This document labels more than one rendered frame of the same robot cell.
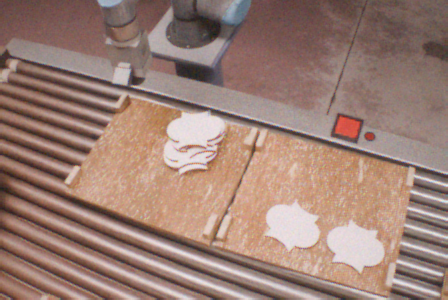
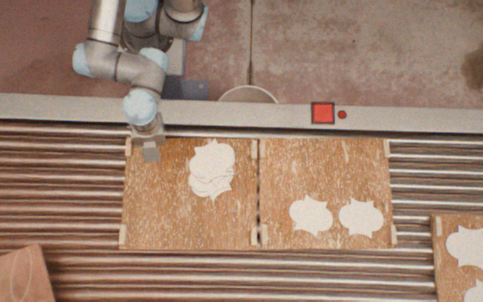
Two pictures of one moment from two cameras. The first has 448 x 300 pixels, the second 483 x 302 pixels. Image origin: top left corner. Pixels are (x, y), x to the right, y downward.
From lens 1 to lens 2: 0.85 m
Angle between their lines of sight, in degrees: 27
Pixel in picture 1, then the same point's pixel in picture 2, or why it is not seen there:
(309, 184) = (310, 175)
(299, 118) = (281, 114)
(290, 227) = (309, 217)
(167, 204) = (212, 228)
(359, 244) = (363, 216)
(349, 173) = (337, 157)
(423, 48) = not seen: outside the picture
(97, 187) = (147, 234)
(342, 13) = not seen: outside the picture
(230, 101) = (219, 114)
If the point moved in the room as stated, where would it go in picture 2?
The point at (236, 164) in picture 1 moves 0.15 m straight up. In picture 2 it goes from (250, 175) to (252, 164)
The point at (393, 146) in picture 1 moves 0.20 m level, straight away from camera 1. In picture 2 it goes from (363, 118) to (366, 61)
